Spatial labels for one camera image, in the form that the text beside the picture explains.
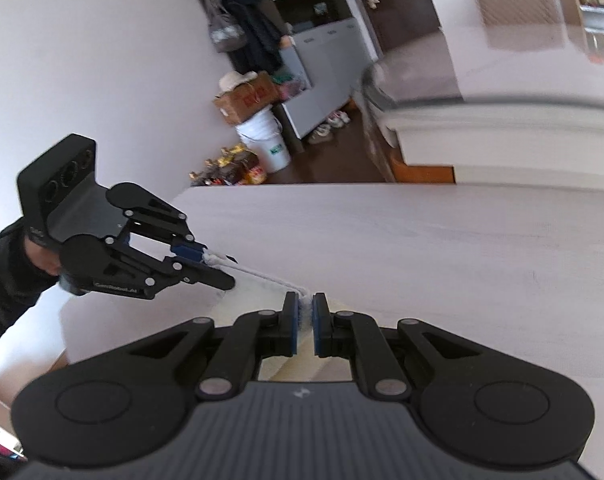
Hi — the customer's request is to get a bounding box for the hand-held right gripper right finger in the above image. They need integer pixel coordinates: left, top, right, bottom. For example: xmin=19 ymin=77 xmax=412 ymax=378
xmin=311 ymin=292 xmax=484 ymax=402

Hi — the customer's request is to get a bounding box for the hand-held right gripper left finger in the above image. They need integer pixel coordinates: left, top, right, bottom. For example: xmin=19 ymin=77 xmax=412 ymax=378
xmin=128 ymin=291 xmax=301 ymax=402

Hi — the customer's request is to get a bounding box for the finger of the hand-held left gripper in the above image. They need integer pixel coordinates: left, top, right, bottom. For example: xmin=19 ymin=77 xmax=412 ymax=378
xmin=126 ymin=184 xmax=209 ymax=266
xmin=102 ymin=237 xmax=236 ymax=302

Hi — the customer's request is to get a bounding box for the cream towel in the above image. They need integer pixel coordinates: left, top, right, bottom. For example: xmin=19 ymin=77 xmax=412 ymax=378
xmin=201 ymin=251 xmax=353 ymax=382

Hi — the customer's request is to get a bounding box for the person's left forearm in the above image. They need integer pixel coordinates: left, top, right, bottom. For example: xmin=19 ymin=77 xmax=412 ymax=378
xmin=0 ymin=219 xmax=62 ymax=353

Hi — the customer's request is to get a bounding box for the person's left hand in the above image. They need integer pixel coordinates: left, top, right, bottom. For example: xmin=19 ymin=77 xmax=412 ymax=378
xmin=24 ymin=237 xmax=62 ymax=277

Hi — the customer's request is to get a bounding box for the pile of snack packets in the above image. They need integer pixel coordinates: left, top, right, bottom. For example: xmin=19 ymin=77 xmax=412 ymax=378
xmin=189 ymin=143 xmax=269 ymax=188

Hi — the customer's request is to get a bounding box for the white plastic bucket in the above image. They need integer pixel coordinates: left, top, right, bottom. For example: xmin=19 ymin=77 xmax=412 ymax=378
xmin=235 ymin=107 xmax=293 ymax=174

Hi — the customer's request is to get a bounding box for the brown cardboard box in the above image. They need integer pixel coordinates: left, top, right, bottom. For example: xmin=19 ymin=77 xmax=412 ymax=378
xmin=212 ymin=72 xmax=281 ymax=127

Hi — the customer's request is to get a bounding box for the cream hat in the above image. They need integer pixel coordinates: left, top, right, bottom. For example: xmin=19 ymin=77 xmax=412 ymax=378
xmin=218 ymin=70 xmax=259 ymax=94

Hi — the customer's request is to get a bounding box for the grey shoe cabinet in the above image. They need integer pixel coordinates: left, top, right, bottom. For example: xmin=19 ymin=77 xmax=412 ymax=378
xmin=278 ymin=16 xmax=373 ymax=142

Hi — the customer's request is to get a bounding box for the grey hanging bag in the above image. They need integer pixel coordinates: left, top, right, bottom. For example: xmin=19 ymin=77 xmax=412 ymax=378
xmin=208 ymin=0 xmax=249 ymax=54

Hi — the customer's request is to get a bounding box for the dark hanging coat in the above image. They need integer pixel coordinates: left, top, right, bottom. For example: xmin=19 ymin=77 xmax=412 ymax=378
xmin=226 ymin=0 xmax=283 ymax=75

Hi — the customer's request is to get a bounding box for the white glass-topped dining table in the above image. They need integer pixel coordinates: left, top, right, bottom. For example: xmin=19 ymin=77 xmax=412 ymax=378
xmin=356 ymin=29 xmax=604 ymax=184

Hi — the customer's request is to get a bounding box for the dark brown door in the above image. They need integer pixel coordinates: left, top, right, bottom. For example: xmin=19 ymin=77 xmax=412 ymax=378
xmin=341 ymin=0 xmax=443 ymax=63

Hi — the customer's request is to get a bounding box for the woven back chair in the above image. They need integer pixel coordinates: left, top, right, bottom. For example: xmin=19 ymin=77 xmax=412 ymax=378
xmin=466 ymin=0 xmax=566 ymax=27

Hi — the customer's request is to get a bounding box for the plain wooden chair back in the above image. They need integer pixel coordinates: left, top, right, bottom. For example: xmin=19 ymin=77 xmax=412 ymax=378
xmin=556 ymin=0 xmax=591 ymax=27

